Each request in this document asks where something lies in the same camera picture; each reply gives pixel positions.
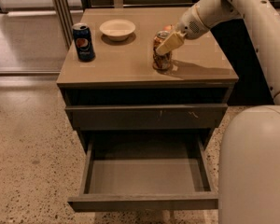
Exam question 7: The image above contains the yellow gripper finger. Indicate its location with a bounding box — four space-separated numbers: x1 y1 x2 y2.
156 31 186 56

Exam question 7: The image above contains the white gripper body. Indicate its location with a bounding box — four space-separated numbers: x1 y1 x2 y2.
175 6 209 40

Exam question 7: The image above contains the orange soda can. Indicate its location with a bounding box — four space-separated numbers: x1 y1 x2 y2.
153 31 172 71

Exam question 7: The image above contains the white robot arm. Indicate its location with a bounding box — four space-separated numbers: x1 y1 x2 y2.
156 0 280 224

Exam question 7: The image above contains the grey drawer cabinet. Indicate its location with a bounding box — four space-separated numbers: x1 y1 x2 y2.
57 7 238 145

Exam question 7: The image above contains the closed grey top drawer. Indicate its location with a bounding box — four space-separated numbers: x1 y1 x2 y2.
65 104 227 131

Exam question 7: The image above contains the blue pepsi can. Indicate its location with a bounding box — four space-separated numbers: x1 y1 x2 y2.
72 23 95 62

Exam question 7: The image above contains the open grey middle drawer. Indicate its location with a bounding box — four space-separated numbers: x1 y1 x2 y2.
68 137 218 212

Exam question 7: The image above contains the red apple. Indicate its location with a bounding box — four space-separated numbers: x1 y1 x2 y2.
163 24 174 32

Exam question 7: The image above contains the white bowl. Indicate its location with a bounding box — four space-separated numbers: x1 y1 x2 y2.
100 19 135 42

